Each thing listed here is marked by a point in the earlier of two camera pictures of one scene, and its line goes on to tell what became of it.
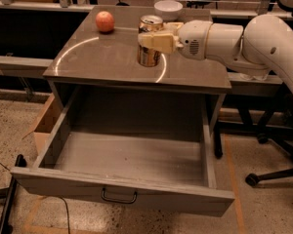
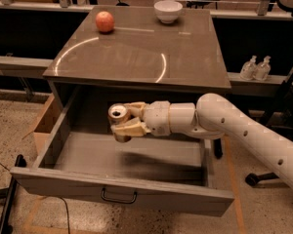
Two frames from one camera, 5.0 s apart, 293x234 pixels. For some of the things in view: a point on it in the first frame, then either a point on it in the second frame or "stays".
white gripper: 192,38 -> 156,118
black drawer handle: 117,200 stays
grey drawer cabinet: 97,48 stays
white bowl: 169,10 stays
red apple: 104,20 stays
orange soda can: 147,57 -> 118,113
